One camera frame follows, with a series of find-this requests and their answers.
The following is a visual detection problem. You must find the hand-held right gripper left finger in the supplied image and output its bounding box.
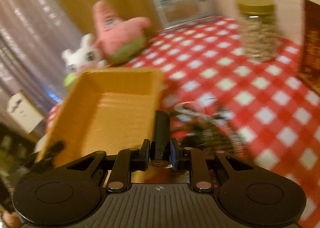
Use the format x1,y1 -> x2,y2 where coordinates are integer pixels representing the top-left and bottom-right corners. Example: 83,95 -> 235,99
56,139 -> 151,193

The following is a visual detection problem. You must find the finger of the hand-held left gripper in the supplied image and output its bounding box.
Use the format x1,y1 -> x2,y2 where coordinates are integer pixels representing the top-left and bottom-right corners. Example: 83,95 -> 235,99
32,140 -> 65,166

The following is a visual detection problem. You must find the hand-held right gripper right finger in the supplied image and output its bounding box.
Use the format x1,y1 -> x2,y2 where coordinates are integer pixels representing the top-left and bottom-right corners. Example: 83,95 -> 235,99
170,139 -> 262,193

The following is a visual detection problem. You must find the black wristwatch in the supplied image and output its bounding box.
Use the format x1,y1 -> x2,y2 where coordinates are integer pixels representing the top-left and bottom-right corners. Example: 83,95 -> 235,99
149,110 -> 172,167

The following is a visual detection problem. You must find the long dark bead necklace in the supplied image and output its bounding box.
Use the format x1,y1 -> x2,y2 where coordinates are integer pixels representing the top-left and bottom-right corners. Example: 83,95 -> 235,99
172,98 -> 247,161

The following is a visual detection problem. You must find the yellow plastic tray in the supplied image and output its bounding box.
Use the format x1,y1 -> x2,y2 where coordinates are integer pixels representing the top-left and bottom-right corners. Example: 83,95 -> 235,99
34,67 -> 165,169

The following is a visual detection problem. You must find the white scalloped wooden board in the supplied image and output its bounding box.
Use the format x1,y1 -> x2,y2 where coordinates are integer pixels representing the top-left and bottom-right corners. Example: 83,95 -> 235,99
6,90 -> 46,135

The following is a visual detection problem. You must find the white rabbit plush toy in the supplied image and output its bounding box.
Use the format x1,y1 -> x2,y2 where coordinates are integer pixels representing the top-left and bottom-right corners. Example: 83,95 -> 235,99
61,33 -> 108,88

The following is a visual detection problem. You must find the red checkered tablecloth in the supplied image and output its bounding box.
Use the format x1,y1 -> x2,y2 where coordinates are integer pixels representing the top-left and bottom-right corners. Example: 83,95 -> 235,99
45,16 -> 320,228

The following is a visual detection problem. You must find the grey sheer curtain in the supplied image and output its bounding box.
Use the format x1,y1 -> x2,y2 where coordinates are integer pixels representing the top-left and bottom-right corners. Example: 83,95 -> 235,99
0,0 -> 84,129

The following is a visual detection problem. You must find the pink starfish plush toy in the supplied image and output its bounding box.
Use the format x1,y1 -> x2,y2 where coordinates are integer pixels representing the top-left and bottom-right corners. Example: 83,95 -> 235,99
92,0 -> 152,65

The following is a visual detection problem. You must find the cashew jar with gold lid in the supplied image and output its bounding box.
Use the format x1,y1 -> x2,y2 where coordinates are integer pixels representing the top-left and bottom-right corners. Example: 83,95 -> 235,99
236,0 -> 280,64

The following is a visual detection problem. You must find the red gift box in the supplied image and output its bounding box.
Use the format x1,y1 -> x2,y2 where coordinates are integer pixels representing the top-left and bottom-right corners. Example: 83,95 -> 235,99
297,0 -> 320,91

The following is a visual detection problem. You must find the clear picture frame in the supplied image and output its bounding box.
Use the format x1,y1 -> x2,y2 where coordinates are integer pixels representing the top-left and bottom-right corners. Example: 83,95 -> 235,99
150,0 -> 216,30

